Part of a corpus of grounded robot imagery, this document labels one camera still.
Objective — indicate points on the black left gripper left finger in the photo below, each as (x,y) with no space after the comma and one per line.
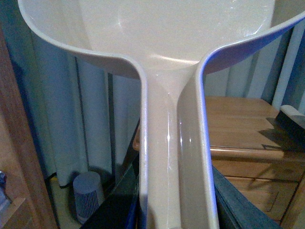
(119,210)

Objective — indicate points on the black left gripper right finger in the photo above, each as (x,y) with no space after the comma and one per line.
(235,211)

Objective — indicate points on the beige plastic dustpan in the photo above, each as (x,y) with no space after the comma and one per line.
(169,45)

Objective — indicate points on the white ribbed waste bin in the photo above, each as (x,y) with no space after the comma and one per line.
(88,195)

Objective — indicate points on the wooden nightstand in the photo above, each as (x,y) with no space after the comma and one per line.
(250,148)

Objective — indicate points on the grey curtain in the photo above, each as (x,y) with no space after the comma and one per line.
(81,118)

